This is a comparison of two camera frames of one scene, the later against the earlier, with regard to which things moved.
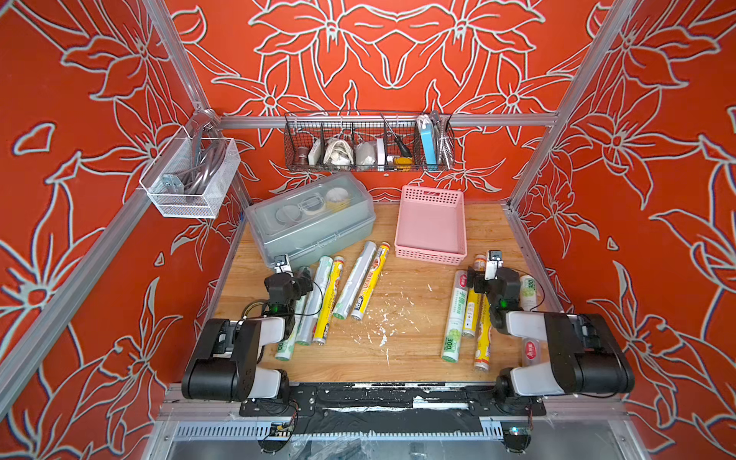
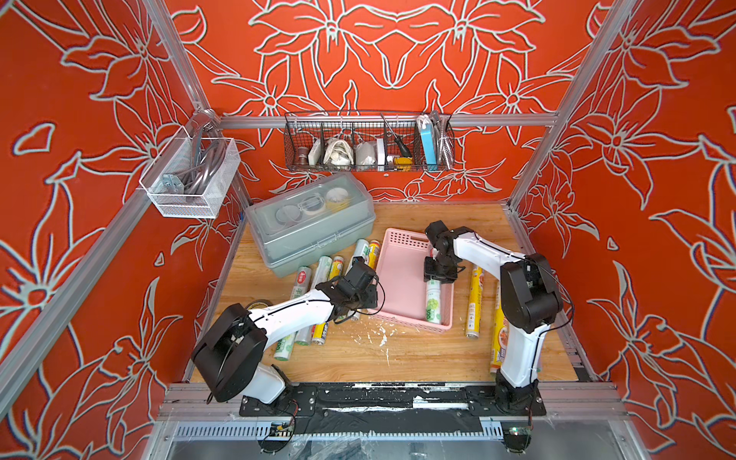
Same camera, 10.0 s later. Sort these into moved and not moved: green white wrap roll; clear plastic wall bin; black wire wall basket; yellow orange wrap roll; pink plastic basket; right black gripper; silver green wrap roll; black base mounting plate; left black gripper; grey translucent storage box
Moved: left black gripper; yellow orange wrap roll; green white wrap roll; pink plastic basket; right black gripper
Not moved: clear plastic wall bin; black wire wall basket; grey translucent storage box; silver green wrap roll; black base mounting plate
